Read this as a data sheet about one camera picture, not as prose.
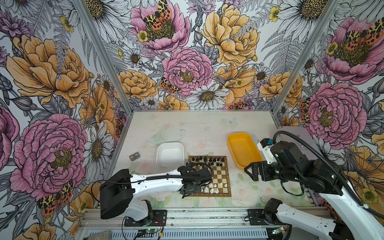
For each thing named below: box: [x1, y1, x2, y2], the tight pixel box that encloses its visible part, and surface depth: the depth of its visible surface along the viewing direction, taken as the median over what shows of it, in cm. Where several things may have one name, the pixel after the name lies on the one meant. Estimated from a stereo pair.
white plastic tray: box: [155, 142, 185, 174], surface depth 96 cm
